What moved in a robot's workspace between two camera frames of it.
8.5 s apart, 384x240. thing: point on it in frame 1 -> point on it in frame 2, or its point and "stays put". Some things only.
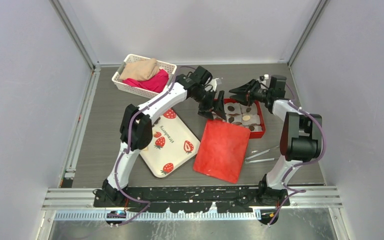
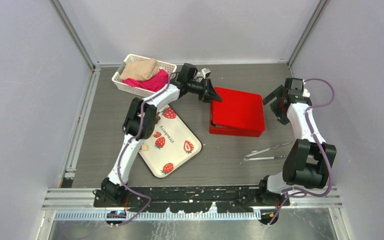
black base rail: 232,199 stays put
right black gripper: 244,96 -> 278,93
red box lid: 222,150 -> 239,109
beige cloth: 140,70 stays put
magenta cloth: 157,84 stays put
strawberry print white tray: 173,141 stays put
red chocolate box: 250,117 -> 234,131
